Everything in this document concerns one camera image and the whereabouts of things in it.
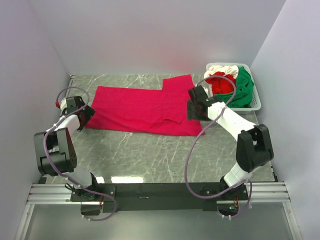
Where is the red t-shirt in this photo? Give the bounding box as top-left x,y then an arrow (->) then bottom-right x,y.
206,71 -> 236,95

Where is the aluminium frame rail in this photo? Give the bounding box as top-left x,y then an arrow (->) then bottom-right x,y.
26,182 -> 291,205

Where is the white plastic laundry basket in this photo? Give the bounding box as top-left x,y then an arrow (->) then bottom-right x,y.
203,62 -> 261,112

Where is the magenta pink t-shirt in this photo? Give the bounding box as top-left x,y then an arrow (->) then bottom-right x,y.
86,74 -> 202,137

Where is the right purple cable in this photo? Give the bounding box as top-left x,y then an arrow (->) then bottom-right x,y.
184,75 -> 253,219

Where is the green t-shirt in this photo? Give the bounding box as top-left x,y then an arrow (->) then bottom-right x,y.
214,66 -> 255,108

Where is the white t-shirt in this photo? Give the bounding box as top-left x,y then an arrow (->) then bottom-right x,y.
204,65 -> 239,79

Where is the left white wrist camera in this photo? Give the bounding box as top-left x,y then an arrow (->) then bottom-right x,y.
55,97 -> 67,111

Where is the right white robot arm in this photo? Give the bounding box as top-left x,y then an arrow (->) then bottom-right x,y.
187,85 -> 274,200

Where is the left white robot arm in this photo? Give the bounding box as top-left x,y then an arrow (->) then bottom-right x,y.
33,96 -> 100,201

